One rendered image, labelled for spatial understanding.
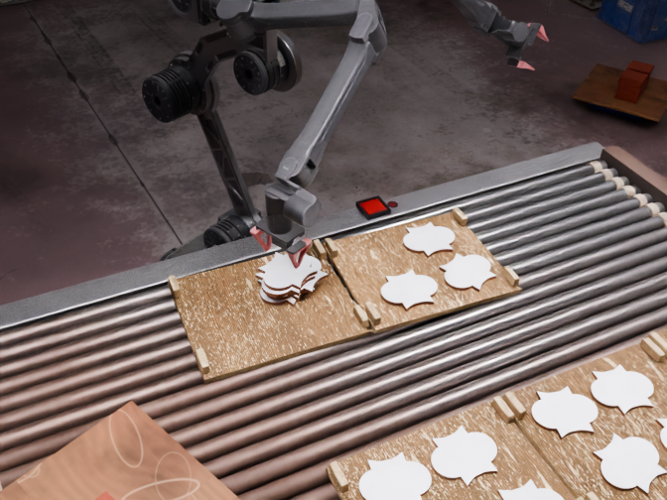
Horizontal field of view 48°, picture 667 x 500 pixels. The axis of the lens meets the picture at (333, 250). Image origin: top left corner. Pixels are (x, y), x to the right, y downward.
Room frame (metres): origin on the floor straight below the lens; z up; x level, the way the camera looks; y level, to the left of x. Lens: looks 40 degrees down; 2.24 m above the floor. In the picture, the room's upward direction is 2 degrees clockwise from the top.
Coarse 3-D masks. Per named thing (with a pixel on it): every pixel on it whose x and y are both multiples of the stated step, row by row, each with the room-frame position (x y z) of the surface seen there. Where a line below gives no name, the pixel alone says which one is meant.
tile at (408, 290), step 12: (396, 276) 1.45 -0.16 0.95; (408, 276) 1.45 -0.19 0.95; (420, 276) 1.45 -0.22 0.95; (384, 288) 1.40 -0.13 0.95; (396, 288) 1.40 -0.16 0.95; (408, 288) 1.40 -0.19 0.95; (420, 288) 1.41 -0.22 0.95; (432, 288) 1.41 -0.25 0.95; (384, 300) 1.37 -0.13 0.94; (396, 300) 1.36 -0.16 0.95; (408, 300) 1.36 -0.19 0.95; (420, 300) 1.36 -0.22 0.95; (432, 300) 1.36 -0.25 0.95
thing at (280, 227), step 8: (272, 216) 1.36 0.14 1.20; (280, 216) 1.35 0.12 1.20; (256, 224) 1.39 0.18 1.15; (264, 224) 1.39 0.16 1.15; (272, 224) 1.36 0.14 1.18; (280, 224) 1.35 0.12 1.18; (288, 224) 1.36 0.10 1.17; (296, 224) 1.39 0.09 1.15; (272, 232) 1.36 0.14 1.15; (280, 232) 1.35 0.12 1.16; (288, 232) 1.36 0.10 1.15; (296, 232) 1.36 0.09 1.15; (304, 232) 1.37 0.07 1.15; (280, 240) 1.34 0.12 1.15; (288, 240) 1.33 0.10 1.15
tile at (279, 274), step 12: (276, 252) 1.47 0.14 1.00; (276, 264) 1.43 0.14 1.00; (288, 264) 1.43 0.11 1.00; (264, 276) 1.38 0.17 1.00; (276, 276) 1.38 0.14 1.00; (288, 276) 1.38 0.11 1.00; (300, 276) 1.38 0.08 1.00; (276, 288) 1.34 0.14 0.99; (288, 288) 1.35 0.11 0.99; (300, 288) 1.35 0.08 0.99
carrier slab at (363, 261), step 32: (416, 224) 1.68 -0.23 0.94; (448, 224) 1.69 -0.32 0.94; (352, 256) 1.54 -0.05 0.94; (384, 256) 1.54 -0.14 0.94; (416, 256) 1.54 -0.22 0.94; (448, 256) 1.55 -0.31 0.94; (352, 288) 1.41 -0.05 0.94; (448, 288) 1.42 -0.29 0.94; (480, 288) 1.42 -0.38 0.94; (512, 288) 1.43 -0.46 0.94; (384, 320) 1.30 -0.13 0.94; (416, 320) 1.31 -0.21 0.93
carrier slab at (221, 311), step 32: (192, 288) 1.40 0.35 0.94; (224, 288) 1.40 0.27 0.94; (256, 288) 1.40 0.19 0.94; (320, 288) 1.41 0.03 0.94; (192, 320) 1.28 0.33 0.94; (224, 320) 1.28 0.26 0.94; (256, 320) 1.29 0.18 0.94; (288, 320) 1.29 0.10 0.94; (320, 320) 1.29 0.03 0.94; (352, 320) 1.30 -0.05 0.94; (224, 352) 1.18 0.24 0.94; (256, 352) 1.18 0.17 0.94; (288, 352) 1.19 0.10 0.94
